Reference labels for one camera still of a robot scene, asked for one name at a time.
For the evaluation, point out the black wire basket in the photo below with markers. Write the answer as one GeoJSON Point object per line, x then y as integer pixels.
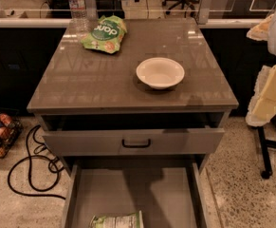
{"type": "Point", "coordinates": [10, 129]}

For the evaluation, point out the green jalapeno chip bag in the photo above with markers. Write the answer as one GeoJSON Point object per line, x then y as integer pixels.
{"type": "Point", "coordinates": [134, 220]}

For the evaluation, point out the brown bottle in basket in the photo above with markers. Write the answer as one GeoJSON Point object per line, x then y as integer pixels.
{"type": "Point", "coordinates": [7, 120]}

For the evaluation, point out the grey drawer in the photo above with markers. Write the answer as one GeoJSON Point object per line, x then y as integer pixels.
{"type": "Point", "coordinates": [167, 194]}
{"type": "Point", "coordinates": [108, 142]}

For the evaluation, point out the clear plastic water bottle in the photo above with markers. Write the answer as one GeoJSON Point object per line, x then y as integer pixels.
{"type": "Point", "coordinates": [79, 17]}

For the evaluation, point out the black drawer handle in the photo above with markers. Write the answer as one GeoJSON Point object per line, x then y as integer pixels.
{"type": "Point", "coordinates": [134, 145]}

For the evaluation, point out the grey top drawer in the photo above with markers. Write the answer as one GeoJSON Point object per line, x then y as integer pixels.
{"type": "Point", "coordinates": [108, 142]}

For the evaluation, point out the grey drawer cabinet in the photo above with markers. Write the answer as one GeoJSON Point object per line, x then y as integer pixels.
{"type": "Point", "coordinates": [84, 90]}

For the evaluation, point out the grey middle drawer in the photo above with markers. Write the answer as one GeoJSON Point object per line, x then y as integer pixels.
{"type": "Point", "coordinates": [167, 194]}

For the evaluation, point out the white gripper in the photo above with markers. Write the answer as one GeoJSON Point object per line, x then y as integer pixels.
{"type": "Point", "coordinates": [262, 104]}

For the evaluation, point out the orange item in basket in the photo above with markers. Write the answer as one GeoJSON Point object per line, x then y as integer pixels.
{"type": "Point", "coordinates": [4, 133]}

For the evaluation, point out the green snack bag on counter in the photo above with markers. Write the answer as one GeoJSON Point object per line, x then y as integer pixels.
{"type": "Point", "coordinates": [106, 36]}

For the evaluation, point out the white bowl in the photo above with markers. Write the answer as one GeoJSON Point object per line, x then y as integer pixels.
{"type": "Point", "coordinates": [160, 73]}

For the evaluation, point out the black stand leg with caster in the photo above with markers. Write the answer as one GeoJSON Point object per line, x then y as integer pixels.
{"type": "Point", "coordinates": [265, 145]}

